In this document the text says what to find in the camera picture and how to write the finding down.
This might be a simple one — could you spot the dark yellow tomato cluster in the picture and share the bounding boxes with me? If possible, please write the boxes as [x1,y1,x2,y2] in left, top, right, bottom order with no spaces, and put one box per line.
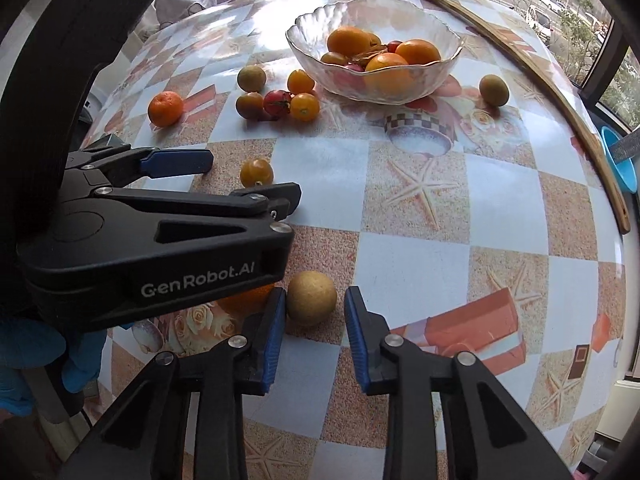
[235,92,265,120]

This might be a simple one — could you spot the clear glass bowl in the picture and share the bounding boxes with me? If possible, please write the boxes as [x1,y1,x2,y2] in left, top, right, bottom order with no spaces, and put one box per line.
[285,0,463,105]

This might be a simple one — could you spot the red tomato in bowl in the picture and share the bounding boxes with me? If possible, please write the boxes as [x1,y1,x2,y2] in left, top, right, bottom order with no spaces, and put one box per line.
[386,40,401,53]

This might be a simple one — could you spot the yellow tomato cluster right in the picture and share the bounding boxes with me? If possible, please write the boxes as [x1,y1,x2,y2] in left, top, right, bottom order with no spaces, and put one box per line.
[290,92,320,122]

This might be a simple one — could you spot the orange in bowl right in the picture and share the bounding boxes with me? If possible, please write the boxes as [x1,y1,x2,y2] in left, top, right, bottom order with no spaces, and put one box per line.
[395,39,442,65]

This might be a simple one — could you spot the yellow cherry tomato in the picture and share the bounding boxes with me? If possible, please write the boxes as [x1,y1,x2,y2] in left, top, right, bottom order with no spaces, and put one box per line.
[240,158,273,188]

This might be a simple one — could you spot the wooden curved strip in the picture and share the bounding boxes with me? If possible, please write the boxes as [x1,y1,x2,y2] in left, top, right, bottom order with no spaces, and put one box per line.
[390,0,633,235]

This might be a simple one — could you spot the orange in bowl front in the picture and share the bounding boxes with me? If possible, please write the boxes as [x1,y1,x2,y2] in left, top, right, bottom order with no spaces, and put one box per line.
[364,52,413,100]

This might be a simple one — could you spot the white cloth on chair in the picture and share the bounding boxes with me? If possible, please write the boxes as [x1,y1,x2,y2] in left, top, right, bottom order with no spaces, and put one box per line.
[141,0,230,34]

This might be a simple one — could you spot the small orange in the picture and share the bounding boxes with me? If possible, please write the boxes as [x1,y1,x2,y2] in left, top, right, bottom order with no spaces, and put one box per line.
[216,284,274,318]

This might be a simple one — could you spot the brown longan behind bowl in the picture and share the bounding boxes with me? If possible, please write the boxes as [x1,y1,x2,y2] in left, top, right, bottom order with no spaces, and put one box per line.
[478,74,510,107]

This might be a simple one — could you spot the brown longan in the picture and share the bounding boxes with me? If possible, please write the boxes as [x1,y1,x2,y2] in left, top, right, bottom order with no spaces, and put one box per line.
[236,65,267,93]
[286,271,337,326]
[478,74,510,107]

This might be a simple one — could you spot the yellow tomato cluster top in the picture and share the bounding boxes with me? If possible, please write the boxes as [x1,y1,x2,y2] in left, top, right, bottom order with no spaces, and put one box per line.
[286,70,316,96]

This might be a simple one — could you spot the large orange mandarin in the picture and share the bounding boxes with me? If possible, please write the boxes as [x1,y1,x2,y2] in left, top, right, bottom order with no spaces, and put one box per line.
[148,91,184,128]

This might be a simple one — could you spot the red tomato in cluster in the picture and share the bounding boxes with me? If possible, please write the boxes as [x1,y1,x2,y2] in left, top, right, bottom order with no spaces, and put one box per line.
[262,90,293,120]

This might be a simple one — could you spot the blue gloved hand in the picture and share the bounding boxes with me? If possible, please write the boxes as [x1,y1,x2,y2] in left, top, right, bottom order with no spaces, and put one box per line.
[1,320,107,420]

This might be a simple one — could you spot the blue plastic basin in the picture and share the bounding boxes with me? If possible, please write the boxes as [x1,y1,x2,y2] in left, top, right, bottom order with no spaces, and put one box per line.
[600,126,639,194]

